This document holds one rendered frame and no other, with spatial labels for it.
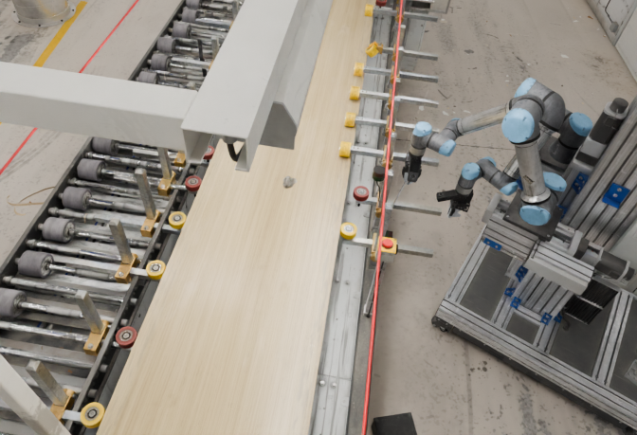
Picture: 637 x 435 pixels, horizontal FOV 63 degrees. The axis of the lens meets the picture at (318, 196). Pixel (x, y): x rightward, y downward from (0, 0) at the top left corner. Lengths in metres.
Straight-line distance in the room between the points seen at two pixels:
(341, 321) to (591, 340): 1.52
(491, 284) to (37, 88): 2.97
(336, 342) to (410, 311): 0.97
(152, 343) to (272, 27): 1.66
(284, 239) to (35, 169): 2.39
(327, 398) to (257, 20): 1.87
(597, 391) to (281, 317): 1.78
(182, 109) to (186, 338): 1.66
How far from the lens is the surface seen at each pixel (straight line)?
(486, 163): 2.56
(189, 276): 2.31
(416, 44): 5.00
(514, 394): 3.28
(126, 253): 2.38
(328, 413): 2.33
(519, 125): 2.11
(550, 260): 2.57
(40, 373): 1.99
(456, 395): 3.17
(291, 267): 2.31
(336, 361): 2.42
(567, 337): 3.33
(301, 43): 0.82
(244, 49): 0.65
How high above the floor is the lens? 2.81
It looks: 48 degrees down
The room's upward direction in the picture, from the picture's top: 6 degrees clockwise
